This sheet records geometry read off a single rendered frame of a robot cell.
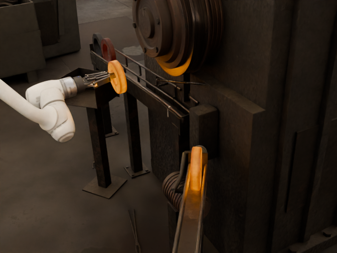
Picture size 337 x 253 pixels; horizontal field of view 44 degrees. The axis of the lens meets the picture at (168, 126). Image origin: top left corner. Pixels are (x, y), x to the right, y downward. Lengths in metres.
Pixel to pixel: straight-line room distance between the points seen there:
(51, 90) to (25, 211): 0.95
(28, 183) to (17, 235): 0.46
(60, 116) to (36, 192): 1.02
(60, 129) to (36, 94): 0.20
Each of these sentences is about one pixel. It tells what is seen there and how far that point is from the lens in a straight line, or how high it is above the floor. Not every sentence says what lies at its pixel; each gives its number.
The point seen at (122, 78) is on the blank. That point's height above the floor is 0.85.
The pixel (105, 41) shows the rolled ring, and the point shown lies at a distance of 2.64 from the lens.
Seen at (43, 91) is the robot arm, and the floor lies 0.86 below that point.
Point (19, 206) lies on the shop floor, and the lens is 2.62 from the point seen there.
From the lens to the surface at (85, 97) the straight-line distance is 2.34.
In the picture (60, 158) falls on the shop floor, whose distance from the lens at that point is 2.94.
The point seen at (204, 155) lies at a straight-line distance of 1.56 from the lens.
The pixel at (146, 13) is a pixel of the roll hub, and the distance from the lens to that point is 1.67.
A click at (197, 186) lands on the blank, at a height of 0.68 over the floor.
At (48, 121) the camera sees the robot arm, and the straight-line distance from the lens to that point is 1.73.
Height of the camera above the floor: 1.59
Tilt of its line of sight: 30 degrees down
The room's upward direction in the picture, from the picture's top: 3 degrees counter-clockwise
